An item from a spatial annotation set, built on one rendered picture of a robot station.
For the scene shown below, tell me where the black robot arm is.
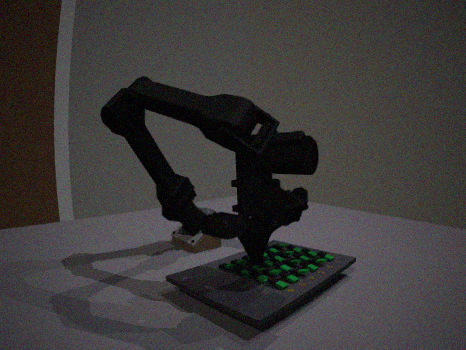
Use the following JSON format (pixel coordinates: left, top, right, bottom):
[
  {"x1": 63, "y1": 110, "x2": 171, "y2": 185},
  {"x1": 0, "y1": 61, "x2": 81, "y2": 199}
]
[{"x1": 100, "y1": 76, "x2": 318, "y2": 236}]

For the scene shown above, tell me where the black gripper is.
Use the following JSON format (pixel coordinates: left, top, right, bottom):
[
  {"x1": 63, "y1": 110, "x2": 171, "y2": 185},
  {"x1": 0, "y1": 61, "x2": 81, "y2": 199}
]
[{"x1": 201, "y1": 173, "x2": 281, "y2": 266}]

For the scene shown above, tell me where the dark grey switch panel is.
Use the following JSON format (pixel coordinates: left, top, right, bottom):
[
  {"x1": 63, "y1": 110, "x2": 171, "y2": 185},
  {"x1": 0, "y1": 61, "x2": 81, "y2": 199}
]
[{"x1": 166, "y1": 240, "x2": 356, "y2": 326}]

